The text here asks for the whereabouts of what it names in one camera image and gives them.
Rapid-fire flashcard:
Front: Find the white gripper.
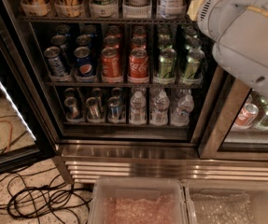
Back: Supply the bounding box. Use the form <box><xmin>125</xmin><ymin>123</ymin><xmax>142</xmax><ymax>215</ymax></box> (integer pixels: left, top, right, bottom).
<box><xmin>187</xmin><ymin>0</ymin><xmax>236</xmax><ymax>41</ymax></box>

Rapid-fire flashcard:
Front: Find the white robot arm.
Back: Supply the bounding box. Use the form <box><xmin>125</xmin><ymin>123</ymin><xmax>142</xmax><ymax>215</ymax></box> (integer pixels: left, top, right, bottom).
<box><xmin>190</xmin><ymin>0</ymin><xmax>268</xmax><ymax>98</ymax></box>

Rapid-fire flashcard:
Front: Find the white label plastic bottle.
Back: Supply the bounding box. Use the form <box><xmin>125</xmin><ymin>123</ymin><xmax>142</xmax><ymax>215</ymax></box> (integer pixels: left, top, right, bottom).
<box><xmin>158</xmin><ymin>0</ymin><xmax>185</xmax><ymax>19</ymax></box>

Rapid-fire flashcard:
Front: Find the front water bottle right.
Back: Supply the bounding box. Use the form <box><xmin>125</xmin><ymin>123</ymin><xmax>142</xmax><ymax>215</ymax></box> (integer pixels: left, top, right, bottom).
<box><xmin>171</xmin><ymin>94</ymin><xmax>194</xmax><ymax>127</ymax></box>

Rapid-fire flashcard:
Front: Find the water bottle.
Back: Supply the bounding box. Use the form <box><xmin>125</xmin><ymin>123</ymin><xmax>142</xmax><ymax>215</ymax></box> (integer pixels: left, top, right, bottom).
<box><xmin>150</xmin><ymin>91</ymin><xmax>170</xmax><ymax>126</ymax></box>
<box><xmin>171</xmin><ymin>94</ymin><xmax>194</xmax><ymax>127</ymax></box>
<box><xmin>129</xmin><ymin>91</ymin><xmax>147</xmax><ymax>125</ymax></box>

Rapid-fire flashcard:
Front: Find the front water bottle left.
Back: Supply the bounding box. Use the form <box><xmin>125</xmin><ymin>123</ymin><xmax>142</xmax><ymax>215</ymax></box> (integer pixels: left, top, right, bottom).
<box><xmin>129</xmin><ymin>91</ymin><xmax>147</xmax><ymax>125</ymax></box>

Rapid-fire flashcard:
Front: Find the front water bottle middle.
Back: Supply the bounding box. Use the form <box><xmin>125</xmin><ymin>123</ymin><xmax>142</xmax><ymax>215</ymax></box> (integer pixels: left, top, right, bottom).
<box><xmin>150</xmin><ymin>91</ymin><xmax>170</xmax><ymax>126</ymax></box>

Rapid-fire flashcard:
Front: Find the closed right fridge door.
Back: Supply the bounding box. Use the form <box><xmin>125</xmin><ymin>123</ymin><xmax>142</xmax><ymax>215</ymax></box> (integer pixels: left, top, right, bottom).
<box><xmin>198</xmin><ymin>66</ymin><xmax>268</xmax><ymax>161</ymax></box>

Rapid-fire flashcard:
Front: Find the steel fridge base grille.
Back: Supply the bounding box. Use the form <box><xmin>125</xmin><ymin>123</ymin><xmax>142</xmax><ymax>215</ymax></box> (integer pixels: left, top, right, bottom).
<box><xmin>52</xmin><ymin>144</ymin><xmax>268</xmax><ymax>184</ymax></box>

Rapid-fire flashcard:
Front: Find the open glass fridge door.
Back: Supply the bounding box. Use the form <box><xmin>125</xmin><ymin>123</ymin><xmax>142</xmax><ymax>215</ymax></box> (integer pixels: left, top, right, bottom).
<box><xmin>0</xmin><ymin>3</ymin><xmax>57</xmax><ymax>179</ymax></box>

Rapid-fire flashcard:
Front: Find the front green can right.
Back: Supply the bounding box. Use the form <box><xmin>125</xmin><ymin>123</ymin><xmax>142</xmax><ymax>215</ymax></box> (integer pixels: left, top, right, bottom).
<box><xmin>183</xmin><ymin>49</ymin><xmax>205</xmax><ymax>79</ymax></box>

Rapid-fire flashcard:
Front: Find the front green can left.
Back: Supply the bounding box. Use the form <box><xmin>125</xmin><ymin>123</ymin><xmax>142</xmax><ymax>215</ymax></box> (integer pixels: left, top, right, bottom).
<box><xmin>158</xmin><ymin>49</ymin><xmax>176</xmax><ymax>79</ymax></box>

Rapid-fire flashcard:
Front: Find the front red Coca-Cola can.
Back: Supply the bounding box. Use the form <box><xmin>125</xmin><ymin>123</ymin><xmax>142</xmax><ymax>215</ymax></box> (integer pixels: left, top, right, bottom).
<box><xmin>129</xmin><ymin>48</ymin><xmax>148</xmax><ymax>78</ymax></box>

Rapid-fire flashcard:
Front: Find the front orange soda can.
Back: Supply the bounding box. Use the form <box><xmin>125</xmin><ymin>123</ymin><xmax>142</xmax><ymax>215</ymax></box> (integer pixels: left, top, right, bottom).
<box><xmin>101</xmin><ymin>48</ymin><xmax>121</xmax><ymax>77</ymax></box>

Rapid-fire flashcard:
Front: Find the orange can behind door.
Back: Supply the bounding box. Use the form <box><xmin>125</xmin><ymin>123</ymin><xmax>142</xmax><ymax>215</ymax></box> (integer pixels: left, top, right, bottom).
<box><xmin>234</xmin><ymin>104</ymin><xmax>259</xmax><ymax>129</ymax></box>

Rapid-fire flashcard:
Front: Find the front blue Pepsi can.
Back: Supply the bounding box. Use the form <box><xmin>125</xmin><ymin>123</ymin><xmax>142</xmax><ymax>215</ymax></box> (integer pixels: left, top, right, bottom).
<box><xmin>74</xmin><ymin>47</ymin><xmax>94</xmax><ymax>77</ymax></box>

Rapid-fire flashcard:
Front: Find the front slim blue can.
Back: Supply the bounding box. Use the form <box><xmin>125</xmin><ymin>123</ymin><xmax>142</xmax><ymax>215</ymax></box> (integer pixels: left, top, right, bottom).
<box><xmin>108</xmin><ymin>96</ymin><xmax>121</xmax><ymax>120</ymax></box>

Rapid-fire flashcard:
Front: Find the front slim can middle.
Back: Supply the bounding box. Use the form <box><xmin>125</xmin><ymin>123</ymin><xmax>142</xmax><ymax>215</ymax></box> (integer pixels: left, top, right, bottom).
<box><xmin>86</xmin><ymin>97</ymin><xmax>102</xmax><ymax>119</ymax></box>

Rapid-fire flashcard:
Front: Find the front silver blue can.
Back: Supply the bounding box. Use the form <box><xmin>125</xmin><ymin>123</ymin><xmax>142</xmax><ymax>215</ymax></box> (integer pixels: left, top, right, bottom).
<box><xmin>44</xmin><ymin>46</ymin><xmax>68</xmax><ymax>77</ymax></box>

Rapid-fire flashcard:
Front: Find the front slim can left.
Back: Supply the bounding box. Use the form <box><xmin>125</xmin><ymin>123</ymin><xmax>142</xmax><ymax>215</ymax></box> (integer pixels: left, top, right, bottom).
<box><xmin>64</xmin><ymin>97</ymin><xmax>82</xmax><ymax>119</ymax></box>

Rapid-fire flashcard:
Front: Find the right clear plastic bin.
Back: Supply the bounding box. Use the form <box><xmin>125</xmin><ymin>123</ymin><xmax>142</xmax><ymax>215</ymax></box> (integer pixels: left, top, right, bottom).
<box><xmin>185</xmin><ymin>180</ymin><xmax>268</xmax><ymax>224</ymax></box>

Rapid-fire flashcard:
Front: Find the clear plastic bin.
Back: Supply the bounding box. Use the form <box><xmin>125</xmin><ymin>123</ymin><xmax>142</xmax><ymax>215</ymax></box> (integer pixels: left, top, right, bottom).
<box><xmin>185</xmin><ymin>180</ymin><xmax>268</xmax><ymax>224</ymax></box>
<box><xmin>88</xmin><ymin>177</ymin><xmax>188</xmax><ymax>224</ymax></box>

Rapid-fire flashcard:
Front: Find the left clear plastic bin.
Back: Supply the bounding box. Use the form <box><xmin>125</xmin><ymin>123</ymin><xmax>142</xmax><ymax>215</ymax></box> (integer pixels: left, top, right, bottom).
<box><xmin>88</xmin><ymin>177</ymin><xmax>188</xmax><ymax>224</ymax></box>

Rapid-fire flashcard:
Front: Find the top wire shelf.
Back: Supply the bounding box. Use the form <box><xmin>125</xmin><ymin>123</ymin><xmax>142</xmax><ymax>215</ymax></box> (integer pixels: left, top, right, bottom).
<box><xmin>18</xmin><ymin>15</ymin><xmax>195</xmax><ymax>24</ymax></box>

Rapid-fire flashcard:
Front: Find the wire shelf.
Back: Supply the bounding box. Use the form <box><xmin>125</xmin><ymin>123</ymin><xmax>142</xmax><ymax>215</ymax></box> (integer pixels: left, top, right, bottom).
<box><xmin>46</xmin><ymin>81</ymin><xmax>203</xmax><ymax>89</ymax></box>
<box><xmin>18</xmin><ymin>15</ymin><xmax>195</xmax><ymax>24</ymax></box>

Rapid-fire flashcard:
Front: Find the middle wire shelf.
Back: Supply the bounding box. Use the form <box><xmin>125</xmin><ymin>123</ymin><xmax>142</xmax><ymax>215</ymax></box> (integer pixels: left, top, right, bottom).
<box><xmin>46</xmin><ymin>81</ymin><xmax>203</xmax><ymax>89</ymax></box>

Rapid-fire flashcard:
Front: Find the black cable bundle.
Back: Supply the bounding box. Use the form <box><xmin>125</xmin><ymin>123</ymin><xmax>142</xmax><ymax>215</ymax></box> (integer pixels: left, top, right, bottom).
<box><xmin>0</xmin><ymin>162</ymin><xmax>93</xmax><ymax>224</ymax></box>

